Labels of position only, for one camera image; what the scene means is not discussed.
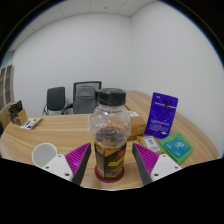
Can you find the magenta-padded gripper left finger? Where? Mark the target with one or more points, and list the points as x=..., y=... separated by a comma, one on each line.
x=76, y=159

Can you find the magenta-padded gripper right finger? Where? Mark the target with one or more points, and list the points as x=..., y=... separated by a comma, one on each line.
x=148, y=159

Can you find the clear bottle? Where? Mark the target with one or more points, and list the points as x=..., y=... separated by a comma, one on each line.
x=110, y=126

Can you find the small yellow white-labelled box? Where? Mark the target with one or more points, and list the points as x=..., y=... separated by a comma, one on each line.
x=151, y=143

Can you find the green packet stack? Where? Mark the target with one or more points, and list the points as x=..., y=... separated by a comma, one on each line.
x=176, y=147

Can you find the white mug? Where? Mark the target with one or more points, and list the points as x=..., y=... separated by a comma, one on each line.
x=43, y=155

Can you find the flat round red coaster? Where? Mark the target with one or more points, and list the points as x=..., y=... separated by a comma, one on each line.
x=115, y=180

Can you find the purple standing pouch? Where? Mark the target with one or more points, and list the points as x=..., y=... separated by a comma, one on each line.
x=161, y=116

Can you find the round white patterned paper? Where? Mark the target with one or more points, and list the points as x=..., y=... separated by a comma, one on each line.
x=133, y=114

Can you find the wooden side desk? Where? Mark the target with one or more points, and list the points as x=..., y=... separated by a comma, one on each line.
x=141, y=103

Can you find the white green purple leaflet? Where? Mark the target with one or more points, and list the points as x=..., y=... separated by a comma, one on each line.
x=31, y=123

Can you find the grey mesh-back office chair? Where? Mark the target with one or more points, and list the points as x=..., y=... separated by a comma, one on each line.
x=83, y=100

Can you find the black padded office chair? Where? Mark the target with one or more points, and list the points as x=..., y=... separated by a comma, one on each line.
x=56, y=98

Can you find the wide dark brown box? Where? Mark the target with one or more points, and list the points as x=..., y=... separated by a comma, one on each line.
x=15, y=107

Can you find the wooden glass-door cabinet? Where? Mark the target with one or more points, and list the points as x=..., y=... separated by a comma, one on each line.
x=7, y=83

